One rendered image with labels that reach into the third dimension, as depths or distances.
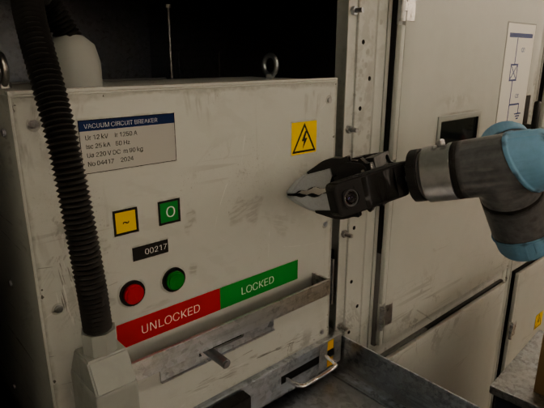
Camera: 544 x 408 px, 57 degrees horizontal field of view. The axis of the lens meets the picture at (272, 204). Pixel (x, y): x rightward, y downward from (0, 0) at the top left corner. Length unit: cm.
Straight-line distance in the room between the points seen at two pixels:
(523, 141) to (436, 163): 10
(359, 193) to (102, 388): 37
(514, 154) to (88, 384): 53
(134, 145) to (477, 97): 81
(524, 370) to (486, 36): 74
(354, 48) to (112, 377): 62
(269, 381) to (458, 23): 77
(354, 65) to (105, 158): 46
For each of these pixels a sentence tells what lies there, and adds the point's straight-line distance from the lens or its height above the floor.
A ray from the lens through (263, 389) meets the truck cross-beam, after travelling 88.
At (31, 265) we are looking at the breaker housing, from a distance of 61.
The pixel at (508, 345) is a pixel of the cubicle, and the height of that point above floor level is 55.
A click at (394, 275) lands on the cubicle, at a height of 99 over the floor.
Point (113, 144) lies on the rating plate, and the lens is 60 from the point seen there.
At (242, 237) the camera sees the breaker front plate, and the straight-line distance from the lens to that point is 74.
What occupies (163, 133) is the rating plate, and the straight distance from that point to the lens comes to 63.
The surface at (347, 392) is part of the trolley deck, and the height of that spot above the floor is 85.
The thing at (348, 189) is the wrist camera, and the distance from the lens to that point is 63.
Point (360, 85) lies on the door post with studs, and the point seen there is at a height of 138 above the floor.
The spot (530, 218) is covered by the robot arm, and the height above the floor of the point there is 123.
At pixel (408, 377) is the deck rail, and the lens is 93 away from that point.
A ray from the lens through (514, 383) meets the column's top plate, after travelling 125.
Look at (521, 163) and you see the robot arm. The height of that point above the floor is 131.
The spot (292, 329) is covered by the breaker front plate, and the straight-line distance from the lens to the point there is 88.
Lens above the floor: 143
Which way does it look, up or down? 17 degrees down
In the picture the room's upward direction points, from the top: straight up
